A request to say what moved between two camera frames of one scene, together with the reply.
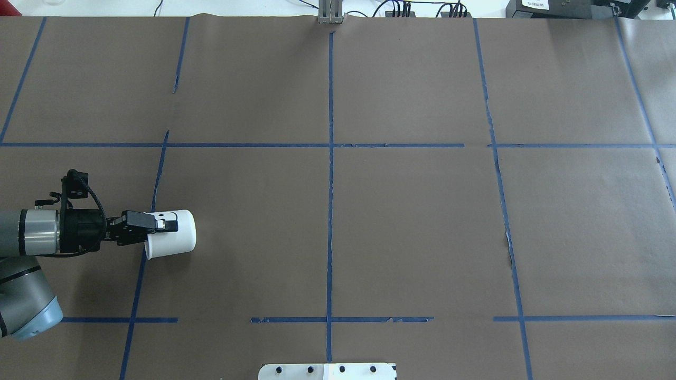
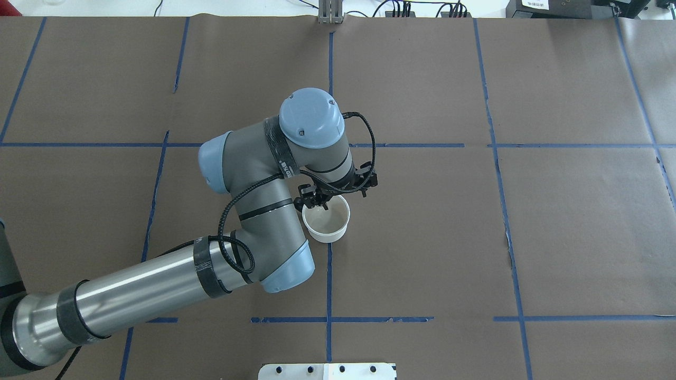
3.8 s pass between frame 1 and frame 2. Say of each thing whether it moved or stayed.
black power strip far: stayed
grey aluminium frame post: stayed
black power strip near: stayed
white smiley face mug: moved
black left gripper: moved
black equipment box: stayed
